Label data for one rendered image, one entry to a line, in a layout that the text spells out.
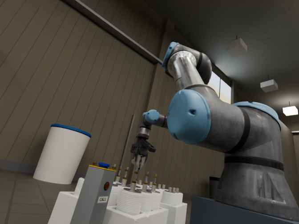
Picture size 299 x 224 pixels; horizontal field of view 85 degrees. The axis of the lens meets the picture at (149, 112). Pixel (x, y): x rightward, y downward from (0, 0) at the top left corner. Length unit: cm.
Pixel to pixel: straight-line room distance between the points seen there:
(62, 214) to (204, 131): 69
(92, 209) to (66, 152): 197
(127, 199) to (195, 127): 46
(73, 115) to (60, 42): 140
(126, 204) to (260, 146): 50
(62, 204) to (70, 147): 170
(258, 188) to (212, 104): 18
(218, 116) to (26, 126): 300
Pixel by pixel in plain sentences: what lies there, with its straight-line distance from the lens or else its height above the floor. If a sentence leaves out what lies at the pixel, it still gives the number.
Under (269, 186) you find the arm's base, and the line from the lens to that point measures 41.
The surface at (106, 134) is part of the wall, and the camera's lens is 341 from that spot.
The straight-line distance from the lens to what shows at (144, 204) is 82.
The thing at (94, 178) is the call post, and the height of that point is 28.
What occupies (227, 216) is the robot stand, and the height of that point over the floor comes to 28.
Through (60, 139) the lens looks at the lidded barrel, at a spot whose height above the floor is 54.
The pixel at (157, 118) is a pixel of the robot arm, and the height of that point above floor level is 63.
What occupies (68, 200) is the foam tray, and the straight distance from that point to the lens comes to 84.
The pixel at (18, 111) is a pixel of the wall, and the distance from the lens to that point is 320.
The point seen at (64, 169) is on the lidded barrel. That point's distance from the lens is 255.
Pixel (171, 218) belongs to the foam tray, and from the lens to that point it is 119.
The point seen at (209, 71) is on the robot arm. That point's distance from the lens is 78.
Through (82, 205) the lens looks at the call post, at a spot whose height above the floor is 20.
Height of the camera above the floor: 32
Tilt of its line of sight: 21 degrees up
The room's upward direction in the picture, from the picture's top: 13 degrees clockwise
